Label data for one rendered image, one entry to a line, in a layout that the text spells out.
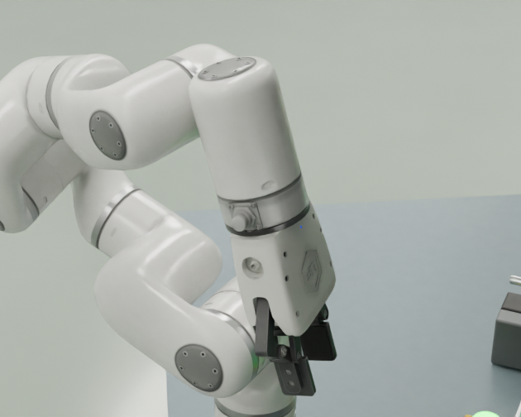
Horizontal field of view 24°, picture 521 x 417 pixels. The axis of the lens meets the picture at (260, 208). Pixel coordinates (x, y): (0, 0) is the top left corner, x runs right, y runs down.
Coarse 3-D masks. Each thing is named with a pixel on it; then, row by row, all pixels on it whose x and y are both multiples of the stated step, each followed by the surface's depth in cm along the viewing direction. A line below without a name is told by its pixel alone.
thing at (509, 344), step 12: (504, 300) 178; (516, 300) 178; (504, 312) 175; (516, 312) 175; (504, 324) 173; (516, 324) 173; (504, 336) 174; (516, 336) 174; (492, 348) 176; (504, 348) 175; (516, 348) 175; (492, 360) 177; (504, 360) 176; (516, 360) 176
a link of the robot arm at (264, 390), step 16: (224, 288) 131; (208, 304) 128; (224, 304) 127; (240, 304) 127; (240, 320) 125; (288, 336) 131; (272, 368) 134; (256, 384) 134; (272, 384) 133; (224, 400) 135; (240, 400) 134; (256, 400) 134; (272, 400) 134; (288, 400) 135; (240, 416) 135; (256, 416) 134; (272, 416) 135
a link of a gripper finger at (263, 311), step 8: (256, 304) 103; (264, 304) 102; (256, 312) 103; (264, 312) 102; (256, 320) 102; (264, 320) 102; (272, 320) 103; (256, 328) 102; (264, 328) 102; (272, 328) 103; (256, 336) 102; (264, 336) 102; (272, 336) 103; (256, 344) 102; (264, 344) 102; (272, 344) 102; (256, 352) 102; (264, 352) 102; (272, 352) 102
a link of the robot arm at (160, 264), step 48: (144, 192) 137; (144, 240) 131; (192, 240) 132; (96, 288) 129; (144, 288) 125; (192, 288) 130; (144, 336) 127; (192, 336) 124; (240, 336) 124; (192, 384) 126; (240, 384) 124
